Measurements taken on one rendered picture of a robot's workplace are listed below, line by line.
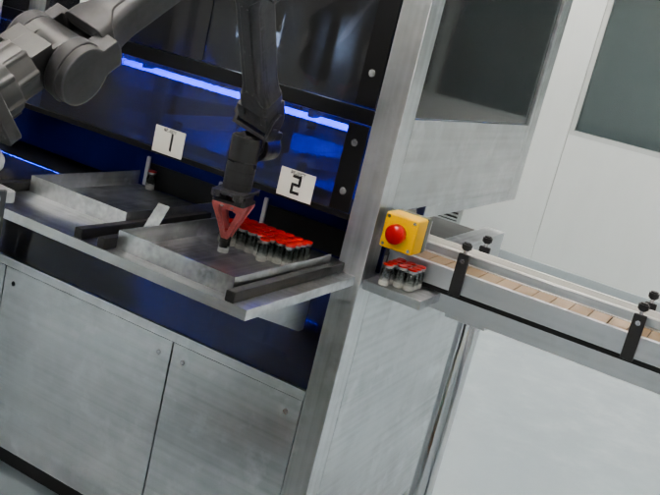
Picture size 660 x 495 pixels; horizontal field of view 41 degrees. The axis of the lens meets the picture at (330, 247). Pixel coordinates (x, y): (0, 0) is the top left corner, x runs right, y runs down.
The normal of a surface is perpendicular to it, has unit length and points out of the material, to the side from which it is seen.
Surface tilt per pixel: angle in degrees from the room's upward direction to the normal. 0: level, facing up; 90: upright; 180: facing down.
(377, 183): 90
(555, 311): 90
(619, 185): 90
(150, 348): 90
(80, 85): 105
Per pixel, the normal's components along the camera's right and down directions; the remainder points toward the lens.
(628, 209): -0.47, 0.11
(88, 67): 0.80, 0.54
